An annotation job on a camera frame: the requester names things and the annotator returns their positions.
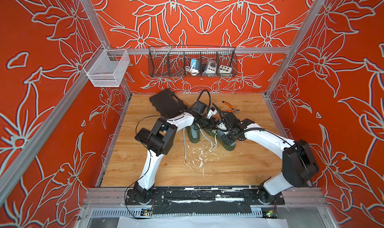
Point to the green canvas shoe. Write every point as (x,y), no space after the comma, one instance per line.
(223,141)
(193,133)

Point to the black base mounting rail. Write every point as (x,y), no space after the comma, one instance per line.
(201,201)

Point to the blue box in basket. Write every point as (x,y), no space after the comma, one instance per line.
(195,66)

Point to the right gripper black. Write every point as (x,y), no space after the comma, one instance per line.
(224,137)

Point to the white device in basket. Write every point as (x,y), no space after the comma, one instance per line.
(211,67)

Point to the black wire wall basket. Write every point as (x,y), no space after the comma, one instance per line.
(174,61)

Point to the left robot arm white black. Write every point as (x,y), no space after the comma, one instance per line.
(160,139)

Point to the black flat pad on table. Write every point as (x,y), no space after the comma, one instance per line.
(142,136)

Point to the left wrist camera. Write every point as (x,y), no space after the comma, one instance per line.
(211,113)

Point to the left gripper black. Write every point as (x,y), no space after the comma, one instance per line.
(212,122)

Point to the black tool case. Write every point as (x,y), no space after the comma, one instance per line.
(168,104)

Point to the clear plastic wall bin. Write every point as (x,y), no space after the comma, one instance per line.
(103,72)

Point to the white dotted box in basket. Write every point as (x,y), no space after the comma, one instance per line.
(225,71)

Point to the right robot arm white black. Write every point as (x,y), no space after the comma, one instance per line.
(299,164)

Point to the orange handled pliers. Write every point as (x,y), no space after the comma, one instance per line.
(231,109)

